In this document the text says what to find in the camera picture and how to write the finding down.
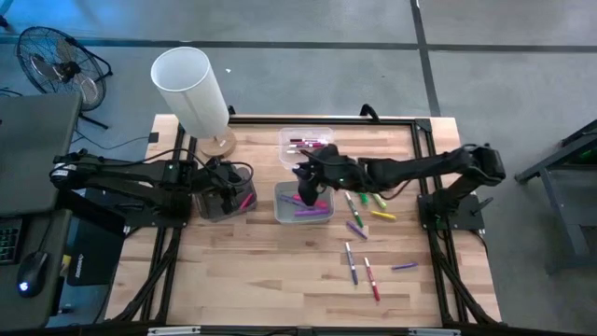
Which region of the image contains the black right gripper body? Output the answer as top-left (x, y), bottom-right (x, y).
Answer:
top-left (295, 143), bottom-right (370, 194)

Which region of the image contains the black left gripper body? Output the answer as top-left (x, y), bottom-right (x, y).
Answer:
top-left (200, 157), bottom-right (245, 197)

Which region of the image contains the purple highlighter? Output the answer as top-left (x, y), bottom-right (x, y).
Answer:
top-left (293, 207), bottom-right (331, 218)

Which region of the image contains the dark blue thin marker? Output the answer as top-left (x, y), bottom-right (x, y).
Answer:
top-left (344, 242), bottom-right (359, 287)

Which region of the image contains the smoky translucent plastic bin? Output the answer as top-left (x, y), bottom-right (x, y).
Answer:
top-left (194, 166), bottom-right (258, 223)

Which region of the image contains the grey plastic bin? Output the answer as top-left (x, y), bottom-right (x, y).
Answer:
top-left (273, 180), bottom-right (336, 226)

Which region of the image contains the clear plastic container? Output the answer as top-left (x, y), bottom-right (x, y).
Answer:
top-left (278, 126), bottom-right (335, 171)

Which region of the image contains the green thin marker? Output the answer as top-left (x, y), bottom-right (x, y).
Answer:
top-left (344, 191), bottom-right (365, 229)

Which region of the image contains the white cylindrical table lamp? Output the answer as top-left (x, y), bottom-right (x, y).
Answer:
top-left (149, 45), bottom-right (238, 160)

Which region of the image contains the black computer tower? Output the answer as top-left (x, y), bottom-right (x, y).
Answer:
top-left (66, 217), bottom-right (126, 287)

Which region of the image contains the grey flat panel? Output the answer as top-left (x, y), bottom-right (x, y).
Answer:
top-left (0, 91), bottom-right (83, 217)

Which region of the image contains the black floor fan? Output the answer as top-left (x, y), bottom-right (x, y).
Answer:
top-left (16, 25), bottom-right (114, 131)

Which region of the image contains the dark desk top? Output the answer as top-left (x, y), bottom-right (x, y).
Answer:
top-left (0, 208), bottom-right (74, 330)

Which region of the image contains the black computer mouse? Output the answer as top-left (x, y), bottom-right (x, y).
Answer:
top-left (16, 250), bottom-right (49, 299)

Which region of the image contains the black keyboard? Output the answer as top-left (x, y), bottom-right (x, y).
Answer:
top-left (0, 217), bottom-right (23, 268)

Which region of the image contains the grey metal cart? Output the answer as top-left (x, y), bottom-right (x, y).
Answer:
top-left (514, 119), bottom-right (597, 272)

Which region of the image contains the black floor cable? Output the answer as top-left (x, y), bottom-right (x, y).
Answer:
top-left (69, 133), bottom-right (153, 151)

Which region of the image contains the silver bracket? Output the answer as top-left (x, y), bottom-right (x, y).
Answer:
top-left (147, 326), bottom-right (202, 336)
top-left (409, 328), bottom-right (463, 336)

